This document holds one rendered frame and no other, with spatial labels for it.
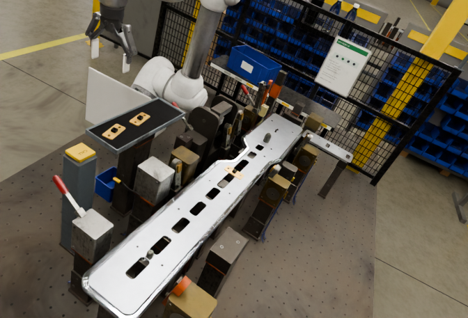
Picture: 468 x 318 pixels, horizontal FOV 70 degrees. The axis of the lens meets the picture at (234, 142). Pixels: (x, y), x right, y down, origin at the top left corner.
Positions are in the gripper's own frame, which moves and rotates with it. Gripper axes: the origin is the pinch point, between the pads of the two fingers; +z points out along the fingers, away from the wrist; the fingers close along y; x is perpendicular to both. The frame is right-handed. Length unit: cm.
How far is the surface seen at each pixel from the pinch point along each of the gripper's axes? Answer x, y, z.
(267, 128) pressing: -61, -52, 35
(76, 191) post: 34.5, -17.2, 26.5
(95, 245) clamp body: 46, -35, 27
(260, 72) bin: -98, -31, 23
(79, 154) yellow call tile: 31.9, -16.2, 14.0
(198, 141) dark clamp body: -11.8, -35.1, 24.3
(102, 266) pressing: 48, -39, 31
